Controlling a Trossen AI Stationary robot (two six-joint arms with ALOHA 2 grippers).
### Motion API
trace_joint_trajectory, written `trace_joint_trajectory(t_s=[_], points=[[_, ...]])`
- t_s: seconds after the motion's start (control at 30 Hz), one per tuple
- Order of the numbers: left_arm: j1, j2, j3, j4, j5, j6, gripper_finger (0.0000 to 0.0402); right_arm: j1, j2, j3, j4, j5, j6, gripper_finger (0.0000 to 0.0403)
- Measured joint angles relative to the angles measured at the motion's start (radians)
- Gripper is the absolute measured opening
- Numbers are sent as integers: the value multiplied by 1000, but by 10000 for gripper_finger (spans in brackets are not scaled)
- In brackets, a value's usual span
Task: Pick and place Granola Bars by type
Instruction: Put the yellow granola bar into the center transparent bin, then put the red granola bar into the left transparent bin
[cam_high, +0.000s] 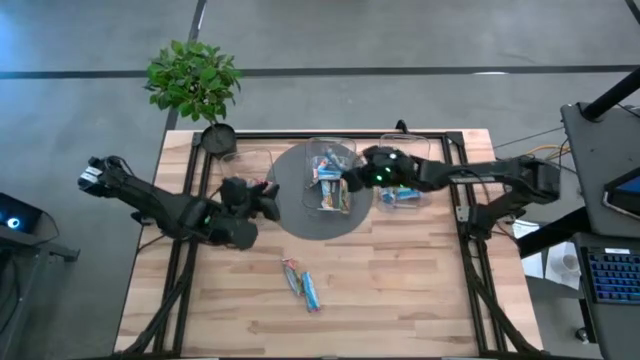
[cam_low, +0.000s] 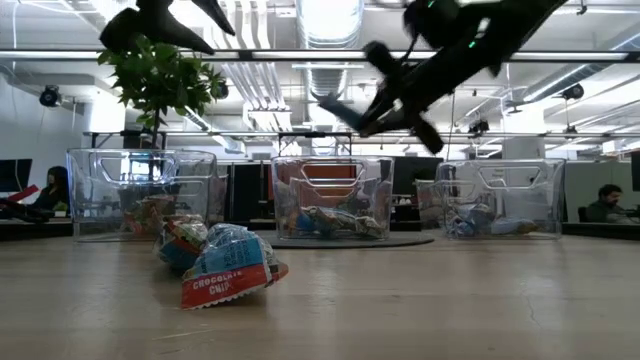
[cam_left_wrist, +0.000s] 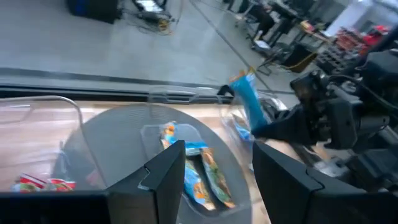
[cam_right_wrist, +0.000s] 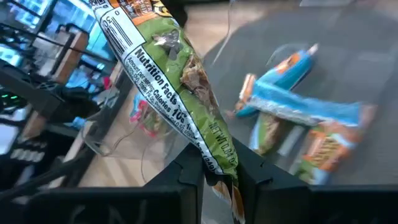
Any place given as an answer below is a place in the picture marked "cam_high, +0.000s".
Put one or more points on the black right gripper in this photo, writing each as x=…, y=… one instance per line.
x=390, y=167

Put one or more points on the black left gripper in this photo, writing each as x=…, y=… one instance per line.
x=240, y=197

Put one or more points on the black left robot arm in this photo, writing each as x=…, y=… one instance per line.
x=150, y=200

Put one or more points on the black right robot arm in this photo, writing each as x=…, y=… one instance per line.
x=500, y=172

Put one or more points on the dark grey round mat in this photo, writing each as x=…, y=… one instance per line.
x=290, y=210

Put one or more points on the clear plastic bin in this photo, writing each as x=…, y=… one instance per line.
x=317, y=147
x=250, y=160
x=422, y=147

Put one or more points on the green potted plant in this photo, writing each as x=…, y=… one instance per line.
x=192, y=80

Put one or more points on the white paper sheet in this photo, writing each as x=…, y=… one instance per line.
x=537, y=260

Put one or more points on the white cup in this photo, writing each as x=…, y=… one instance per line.
x=570, y=263

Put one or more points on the dark grey side desk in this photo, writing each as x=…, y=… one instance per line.
x=590, y=175

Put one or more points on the black device with blue light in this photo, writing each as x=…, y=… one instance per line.
x=15, y=220

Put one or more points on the tablet with blue screen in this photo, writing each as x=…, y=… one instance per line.
x=625, y=195

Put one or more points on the black pole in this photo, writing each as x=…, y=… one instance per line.
x=612, y=95

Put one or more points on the black caster wheel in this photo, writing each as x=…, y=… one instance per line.
x=580, y=334

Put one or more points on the black aluminium table frame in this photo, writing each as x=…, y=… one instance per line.
x=280, y=135

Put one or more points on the grey metal bracket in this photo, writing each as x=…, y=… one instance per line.
x=461, y=214

